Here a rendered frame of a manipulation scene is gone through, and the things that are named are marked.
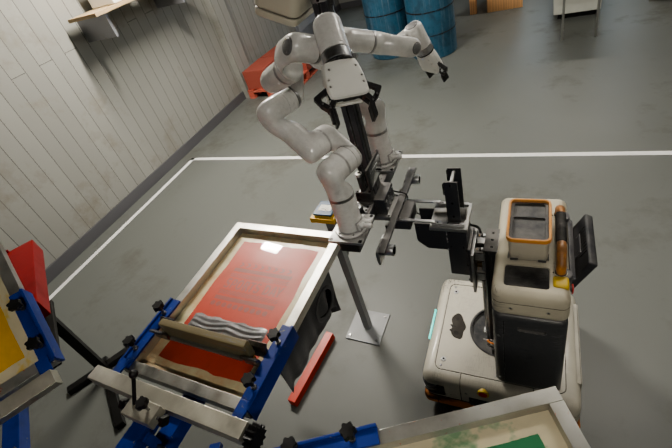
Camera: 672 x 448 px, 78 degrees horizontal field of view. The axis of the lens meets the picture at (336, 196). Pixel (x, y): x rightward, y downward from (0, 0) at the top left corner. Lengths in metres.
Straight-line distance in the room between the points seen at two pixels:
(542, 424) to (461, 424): 0.20
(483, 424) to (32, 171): 4.09
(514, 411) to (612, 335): 1.44
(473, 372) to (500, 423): 0.85
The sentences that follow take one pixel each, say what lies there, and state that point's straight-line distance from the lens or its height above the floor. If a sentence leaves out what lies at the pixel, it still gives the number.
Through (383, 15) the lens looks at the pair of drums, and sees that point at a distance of 6.14.
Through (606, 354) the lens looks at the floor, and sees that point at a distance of 2.58.
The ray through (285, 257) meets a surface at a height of 0.96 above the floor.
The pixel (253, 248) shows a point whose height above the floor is 0.96.
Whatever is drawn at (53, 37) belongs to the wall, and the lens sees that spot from 4.80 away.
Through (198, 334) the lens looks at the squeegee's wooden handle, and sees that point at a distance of 1.60.
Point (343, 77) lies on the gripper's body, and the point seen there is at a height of 1.79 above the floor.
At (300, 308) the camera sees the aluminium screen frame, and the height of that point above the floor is 0.99.
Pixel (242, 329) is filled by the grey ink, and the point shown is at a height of 0.96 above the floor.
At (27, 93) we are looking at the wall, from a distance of 4.58.
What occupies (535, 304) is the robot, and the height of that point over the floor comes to 0.88.
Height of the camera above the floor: 2.15
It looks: 36 degrees down
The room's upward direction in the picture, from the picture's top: 18 degrees counter-clockwise
